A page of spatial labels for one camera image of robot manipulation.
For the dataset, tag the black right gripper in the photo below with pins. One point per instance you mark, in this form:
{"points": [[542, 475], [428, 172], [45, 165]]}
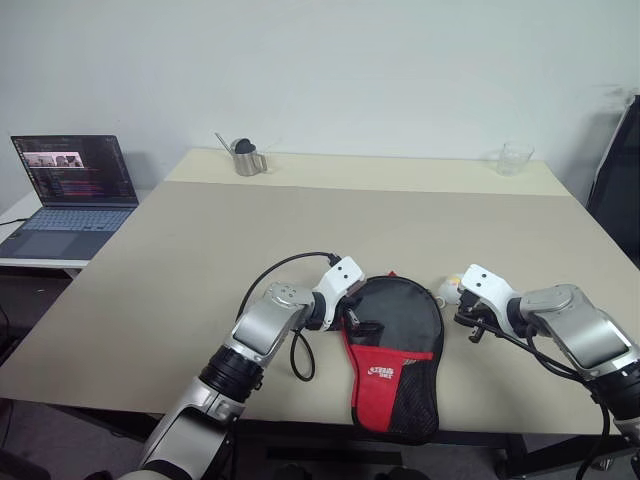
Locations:
{"points": [[477, 310]]}

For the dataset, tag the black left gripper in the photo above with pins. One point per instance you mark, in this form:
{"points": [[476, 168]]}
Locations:
{"points": [[352, 300]]}

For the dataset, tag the black and red paddle case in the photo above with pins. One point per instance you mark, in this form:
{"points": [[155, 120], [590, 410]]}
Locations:
{"points": [[380, 380]]}

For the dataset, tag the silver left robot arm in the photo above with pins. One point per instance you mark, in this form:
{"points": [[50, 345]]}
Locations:
{"points": [[265, 325]]}

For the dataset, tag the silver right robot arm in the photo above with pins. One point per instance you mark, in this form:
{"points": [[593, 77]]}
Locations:
{"points": [[575, 325]]}

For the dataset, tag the clear glass beaker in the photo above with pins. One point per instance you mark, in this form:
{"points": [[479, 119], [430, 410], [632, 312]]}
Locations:
{"points": [[512, 160]]}

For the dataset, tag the small metal watering can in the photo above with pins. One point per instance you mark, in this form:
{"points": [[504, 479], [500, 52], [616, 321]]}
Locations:
{"points": [[247, 165]]}

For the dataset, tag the black chair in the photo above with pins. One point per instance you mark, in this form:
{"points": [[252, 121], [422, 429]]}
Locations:
{"points": [[617, 185]]}

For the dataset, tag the black round object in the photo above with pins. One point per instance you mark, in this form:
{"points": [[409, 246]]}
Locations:
{"points": [[245, 146]]}

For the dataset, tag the thin metal stirrer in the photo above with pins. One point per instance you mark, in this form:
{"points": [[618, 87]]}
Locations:
{"points": [[223, 142]]}

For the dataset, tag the open grey laptop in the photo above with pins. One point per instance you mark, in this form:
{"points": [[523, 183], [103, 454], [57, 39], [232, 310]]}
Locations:
{"points": [[75, 210]]}

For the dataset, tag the white side table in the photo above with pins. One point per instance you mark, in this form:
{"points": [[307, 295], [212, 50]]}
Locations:
{"points": [[40, 264]]}

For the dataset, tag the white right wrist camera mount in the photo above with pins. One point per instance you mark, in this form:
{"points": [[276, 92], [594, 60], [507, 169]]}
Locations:
{"points": [[482, 280]]}

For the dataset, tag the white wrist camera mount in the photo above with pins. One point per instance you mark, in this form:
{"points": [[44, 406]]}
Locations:
{"points": [[340, 275], [482, 280]]}

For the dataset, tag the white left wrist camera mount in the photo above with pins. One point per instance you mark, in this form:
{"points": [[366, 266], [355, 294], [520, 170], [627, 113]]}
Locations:
{"points": [[340, 275]]}

